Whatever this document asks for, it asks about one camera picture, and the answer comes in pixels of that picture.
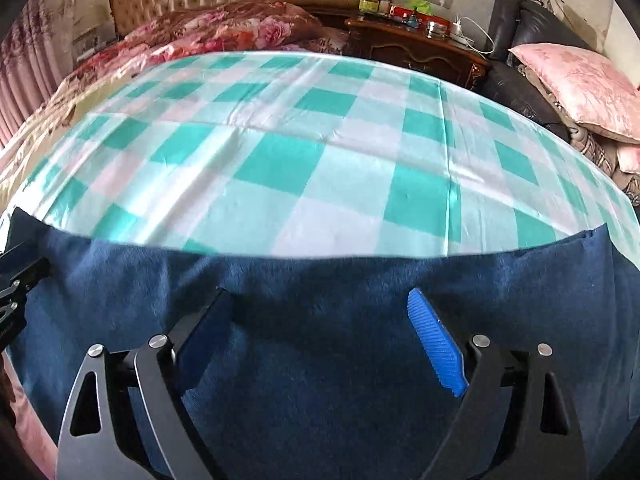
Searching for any large pink satin pillow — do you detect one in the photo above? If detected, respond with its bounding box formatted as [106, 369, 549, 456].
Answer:
[507, 42, 640, 146]

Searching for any wire clothes hanger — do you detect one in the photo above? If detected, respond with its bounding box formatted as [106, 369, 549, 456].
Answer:
[525, 0, 567, 17]

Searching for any pink pleated curtain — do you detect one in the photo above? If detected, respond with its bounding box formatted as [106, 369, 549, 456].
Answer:
[0, 0, 76, 147]

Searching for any dark wooden nightstand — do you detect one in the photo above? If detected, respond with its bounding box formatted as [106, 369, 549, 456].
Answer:
[345, 14, 493, 93]

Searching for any black leather armchair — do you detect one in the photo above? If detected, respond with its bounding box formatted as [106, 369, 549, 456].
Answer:
[480, 0, 601, 143]

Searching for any red floral blanket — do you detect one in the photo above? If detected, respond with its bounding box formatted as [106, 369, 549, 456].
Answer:
[75, 2, 351, 77]

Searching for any small pink satin pillow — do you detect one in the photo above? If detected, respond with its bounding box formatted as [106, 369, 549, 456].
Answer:
[616, 142, 640, 174]

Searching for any beige pink satin quilt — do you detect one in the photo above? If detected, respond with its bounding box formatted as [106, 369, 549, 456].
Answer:
[0, 50, 166, 211]

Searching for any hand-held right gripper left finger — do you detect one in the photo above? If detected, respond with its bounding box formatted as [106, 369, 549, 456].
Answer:
[57, 287, 237, 480]

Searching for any teal checked bed sheet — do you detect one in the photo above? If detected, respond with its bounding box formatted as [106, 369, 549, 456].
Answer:
[0, 51, 636, 261]

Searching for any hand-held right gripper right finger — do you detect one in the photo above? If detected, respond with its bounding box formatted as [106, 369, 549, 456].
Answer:
[406, 287, 587, 480]

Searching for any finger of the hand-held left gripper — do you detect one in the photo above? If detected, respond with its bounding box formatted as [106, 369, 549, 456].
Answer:
[0, 206, 52, 311]
[0, 305, 27, 351]

